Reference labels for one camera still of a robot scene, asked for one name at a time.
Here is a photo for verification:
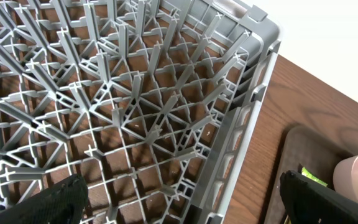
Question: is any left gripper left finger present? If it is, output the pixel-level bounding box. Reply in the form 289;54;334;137
0;174;88;224

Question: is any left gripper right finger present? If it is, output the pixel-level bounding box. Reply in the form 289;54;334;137
280;170;358;224

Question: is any green snack wrapper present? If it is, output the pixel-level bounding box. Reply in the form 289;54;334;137
301;167;328;187

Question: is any dark brown serving tray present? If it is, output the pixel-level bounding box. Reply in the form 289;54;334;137
264;126;357;224

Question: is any grey plastic dish rack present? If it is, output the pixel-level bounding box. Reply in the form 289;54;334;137
0;0;282;223

